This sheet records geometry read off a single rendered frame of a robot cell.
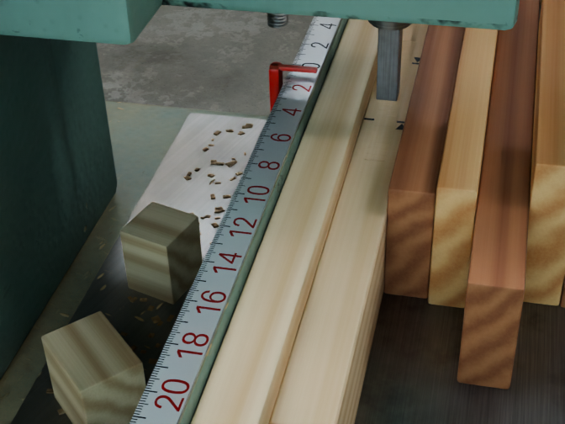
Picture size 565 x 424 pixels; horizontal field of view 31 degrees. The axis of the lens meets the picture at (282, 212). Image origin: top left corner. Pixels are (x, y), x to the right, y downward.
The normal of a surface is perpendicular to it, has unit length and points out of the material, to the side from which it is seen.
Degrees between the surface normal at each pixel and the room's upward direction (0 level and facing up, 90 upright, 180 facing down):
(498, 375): 90
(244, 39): 0
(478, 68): 0
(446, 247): 90
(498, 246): 0
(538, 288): 90
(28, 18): 90
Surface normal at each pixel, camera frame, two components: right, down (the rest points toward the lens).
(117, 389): 0.56, 0.48
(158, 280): -0.49, 0.53
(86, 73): 0.97, 0.11
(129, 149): -0.03, -0.80
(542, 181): -0.22, 0.58
